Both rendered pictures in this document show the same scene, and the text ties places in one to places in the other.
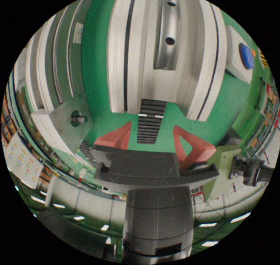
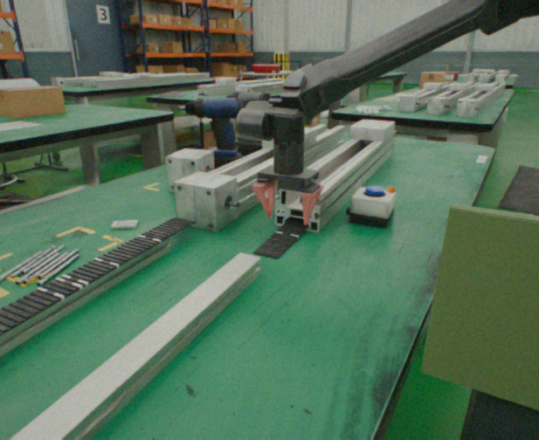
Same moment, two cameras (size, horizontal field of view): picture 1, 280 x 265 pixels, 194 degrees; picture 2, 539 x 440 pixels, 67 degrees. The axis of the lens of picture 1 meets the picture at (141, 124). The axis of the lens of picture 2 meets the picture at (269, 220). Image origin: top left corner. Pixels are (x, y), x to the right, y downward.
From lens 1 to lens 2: 0.86 m
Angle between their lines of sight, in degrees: 102
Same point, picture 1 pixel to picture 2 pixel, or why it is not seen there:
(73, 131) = (224, 196)
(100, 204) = not seen: outside the picture
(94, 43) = not seen: hidden behind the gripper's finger
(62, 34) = not seen: hidden behind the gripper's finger
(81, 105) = (232, 211)
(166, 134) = (298, 252)
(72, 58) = (252, 198)
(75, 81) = (243, 203)
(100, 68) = (262, 215)
